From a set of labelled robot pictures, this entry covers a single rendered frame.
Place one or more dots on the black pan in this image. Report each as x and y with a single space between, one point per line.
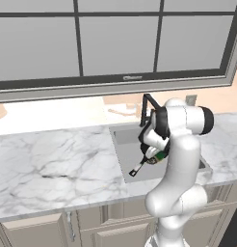
140 167

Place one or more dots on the grey wall outlet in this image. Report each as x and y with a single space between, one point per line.
191 99

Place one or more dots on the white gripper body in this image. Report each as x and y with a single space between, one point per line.
152 151

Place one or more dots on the green sponge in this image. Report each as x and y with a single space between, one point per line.
160 156

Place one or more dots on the beige cupboard door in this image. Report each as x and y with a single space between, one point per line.
210 225
120 236
33 233

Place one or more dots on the black tap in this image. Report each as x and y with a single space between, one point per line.
144 109

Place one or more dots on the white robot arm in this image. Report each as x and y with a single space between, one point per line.
178 180

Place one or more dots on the beige false drawer front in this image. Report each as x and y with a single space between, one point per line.
126 210

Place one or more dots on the dark framed window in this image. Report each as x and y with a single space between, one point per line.
117 45

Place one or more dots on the grey sink basin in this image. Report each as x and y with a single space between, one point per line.
126 151

